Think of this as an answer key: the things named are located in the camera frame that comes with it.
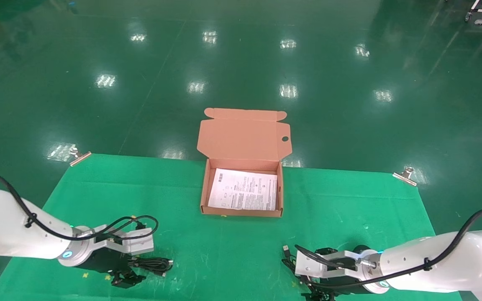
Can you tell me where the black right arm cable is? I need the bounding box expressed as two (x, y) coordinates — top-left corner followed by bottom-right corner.
(295, 208), (482, 290)

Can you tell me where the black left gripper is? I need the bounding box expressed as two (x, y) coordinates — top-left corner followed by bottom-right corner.
(85, 247), (146, 287)

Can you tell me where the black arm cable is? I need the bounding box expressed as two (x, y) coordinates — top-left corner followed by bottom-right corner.
(295, 208), (482, 290)
(0, 173), (159, 242)

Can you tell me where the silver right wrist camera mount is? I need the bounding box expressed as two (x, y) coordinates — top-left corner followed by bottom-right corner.
(295, 250), (365, 279)

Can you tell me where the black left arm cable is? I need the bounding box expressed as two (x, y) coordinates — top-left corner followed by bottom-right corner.
(0, 173), (159, 242)

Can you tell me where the open brown cardboard box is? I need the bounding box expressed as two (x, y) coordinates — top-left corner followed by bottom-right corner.
(197, 108), (292, 218)

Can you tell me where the black USB cable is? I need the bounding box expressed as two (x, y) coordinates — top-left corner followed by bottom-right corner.
(282, 244), (371, 289)

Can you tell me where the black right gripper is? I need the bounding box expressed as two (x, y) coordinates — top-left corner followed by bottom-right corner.
(304, 278), (368, 301)

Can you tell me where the black data cable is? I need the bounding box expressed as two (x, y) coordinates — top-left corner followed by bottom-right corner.
(128, 256), (174, 277)

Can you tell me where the white printed instruction sheet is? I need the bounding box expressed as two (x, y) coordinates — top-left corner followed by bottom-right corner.
(208, 168), (278, 211)

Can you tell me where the green table mat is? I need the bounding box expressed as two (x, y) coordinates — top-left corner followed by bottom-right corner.
(0, 153), (463, 301)

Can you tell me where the silver binder clip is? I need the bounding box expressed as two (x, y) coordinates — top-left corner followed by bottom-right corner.
(69, 145), (92, 167)
(393, 166), (417, 186)

